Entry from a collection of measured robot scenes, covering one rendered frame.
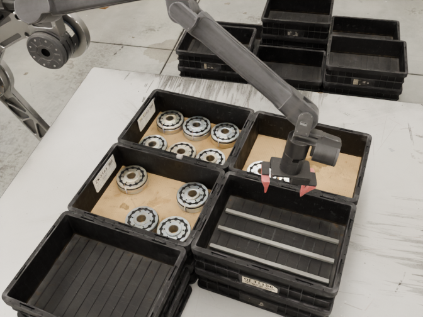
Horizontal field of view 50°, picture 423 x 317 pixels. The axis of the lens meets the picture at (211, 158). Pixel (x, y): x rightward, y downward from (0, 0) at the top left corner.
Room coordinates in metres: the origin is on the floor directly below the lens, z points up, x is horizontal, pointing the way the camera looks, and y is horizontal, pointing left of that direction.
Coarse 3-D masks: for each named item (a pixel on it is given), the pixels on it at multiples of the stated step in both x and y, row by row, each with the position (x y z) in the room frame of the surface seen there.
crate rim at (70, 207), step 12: (120, 144) 1.09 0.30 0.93; (108, 156) 1.04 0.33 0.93; (156, 156) 1.03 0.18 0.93; (168, 156) 1.02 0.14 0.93; (96, 168) 0.99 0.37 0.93; (204, 168) 0.96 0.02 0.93; (216, 168) 0.95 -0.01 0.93; (72, 204) 0.85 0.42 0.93; (132, 228) 0.75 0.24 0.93; (168, 240) 0.70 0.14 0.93; (192, 240) 0.70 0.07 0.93
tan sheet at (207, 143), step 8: (160, 112) 1.36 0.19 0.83; (184, 120) 1.30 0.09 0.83; (152, 128) 1.27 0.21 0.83; (144, 136) 1.22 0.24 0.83; (168, 136) 1.22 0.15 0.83; (176, 136) 1.21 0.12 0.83; (184, 136) 1.21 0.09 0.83; (208, 136) 1.20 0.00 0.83; (168, 144) 1.18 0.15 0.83; (192, 144) 1.17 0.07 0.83; (200, 144) 1.16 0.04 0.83; (208, 144) 1.16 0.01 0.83; (224, 152) 1.11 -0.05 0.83
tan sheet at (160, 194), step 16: (160, 176) 1.02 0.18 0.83; (112, 192) 0.97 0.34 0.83; (144, 192) 0.96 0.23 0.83; (160, 192) 0.95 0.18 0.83; (176, 192) 0.95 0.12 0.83; (96, 208) 0.91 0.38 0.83; (112, 208) 0.90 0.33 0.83; (128, 208) 0.90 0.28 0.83; (160, 208) 0.89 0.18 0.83; (176, 208) 0.88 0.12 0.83; (192, 224) 0.82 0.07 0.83
